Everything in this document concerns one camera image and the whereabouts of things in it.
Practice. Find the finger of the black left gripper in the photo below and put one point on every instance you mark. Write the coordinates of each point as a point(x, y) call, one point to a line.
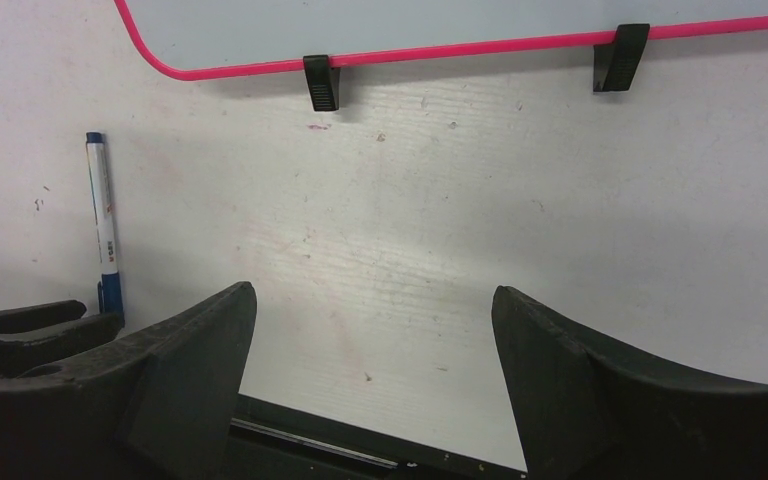
point(22, 352)
point(30, 318)

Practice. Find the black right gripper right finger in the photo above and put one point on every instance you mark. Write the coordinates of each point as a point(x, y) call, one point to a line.
point(589, 406)

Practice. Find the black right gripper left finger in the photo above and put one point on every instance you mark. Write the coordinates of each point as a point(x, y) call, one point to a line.
point(153, 404)

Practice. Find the blue white whiteboard marker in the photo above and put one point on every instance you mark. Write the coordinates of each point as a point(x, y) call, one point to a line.
point(109, 287)

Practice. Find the pink framed whiteboard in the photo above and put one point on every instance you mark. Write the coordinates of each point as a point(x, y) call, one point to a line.
point(201, 40)

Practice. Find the black right whiteboard foot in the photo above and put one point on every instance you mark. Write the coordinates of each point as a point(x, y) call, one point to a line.
point(615, 63)

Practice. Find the black whiteboard foot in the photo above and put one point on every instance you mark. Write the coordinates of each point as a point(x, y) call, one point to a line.
point(615, 63)
point(323, 82)

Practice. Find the black left whiteboard foot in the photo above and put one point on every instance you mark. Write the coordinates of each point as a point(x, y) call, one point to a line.
point(323, 82)

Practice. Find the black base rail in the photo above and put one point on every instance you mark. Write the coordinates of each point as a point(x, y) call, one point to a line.
point(270, 441)

